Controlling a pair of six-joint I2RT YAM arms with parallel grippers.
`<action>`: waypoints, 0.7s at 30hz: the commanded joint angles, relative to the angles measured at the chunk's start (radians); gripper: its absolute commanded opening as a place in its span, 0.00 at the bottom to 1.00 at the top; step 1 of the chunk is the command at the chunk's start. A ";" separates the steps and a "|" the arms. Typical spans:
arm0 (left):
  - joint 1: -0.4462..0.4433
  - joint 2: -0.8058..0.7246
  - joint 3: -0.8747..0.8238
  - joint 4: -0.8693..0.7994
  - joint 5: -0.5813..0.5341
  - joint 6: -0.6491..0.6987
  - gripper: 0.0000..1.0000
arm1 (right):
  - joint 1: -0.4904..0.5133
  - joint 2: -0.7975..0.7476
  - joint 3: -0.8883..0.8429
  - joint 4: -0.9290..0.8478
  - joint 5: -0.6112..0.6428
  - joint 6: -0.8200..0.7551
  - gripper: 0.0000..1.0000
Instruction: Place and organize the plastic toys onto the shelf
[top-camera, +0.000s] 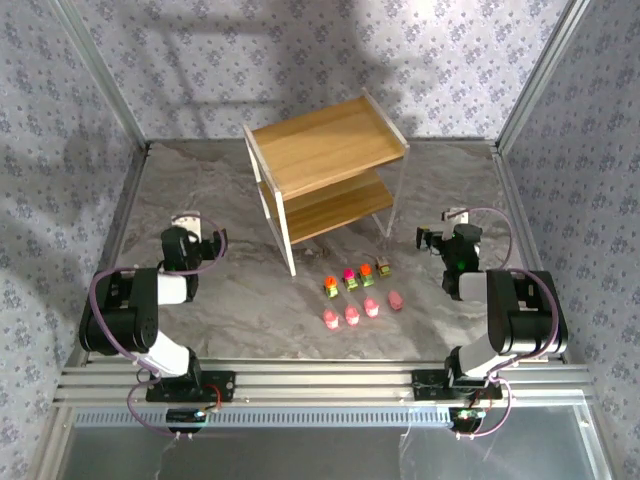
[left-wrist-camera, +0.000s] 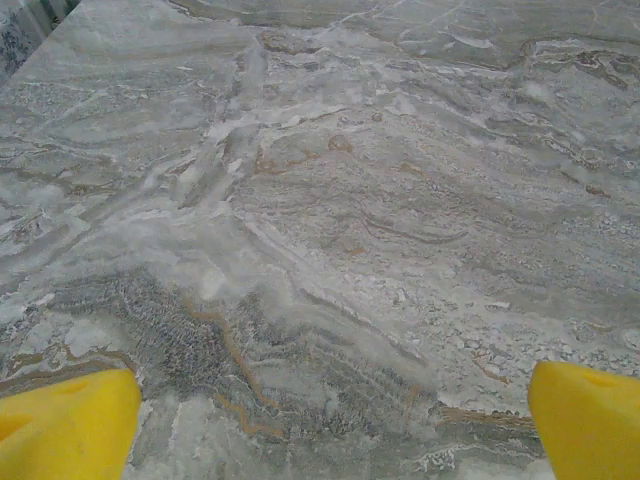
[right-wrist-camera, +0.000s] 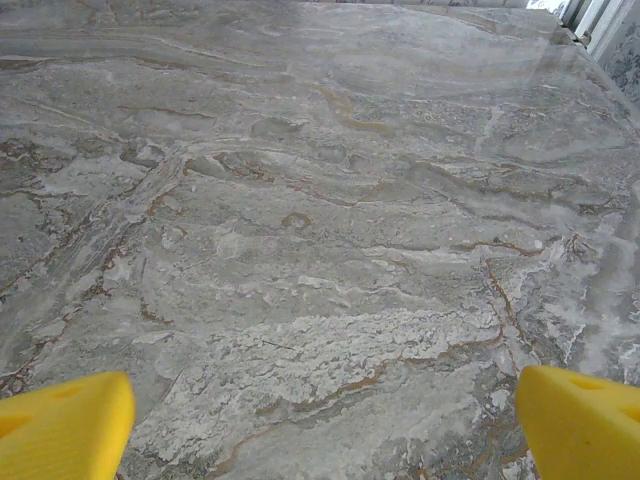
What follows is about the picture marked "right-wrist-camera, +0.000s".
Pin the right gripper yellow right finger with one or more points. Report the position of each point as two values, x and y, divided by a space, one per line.
580 430

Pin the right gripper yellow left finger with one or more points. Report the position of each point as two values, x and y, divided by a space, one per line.
65 430

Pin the aluminium frame post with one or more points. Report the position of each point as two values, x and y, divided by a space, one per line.
595 20

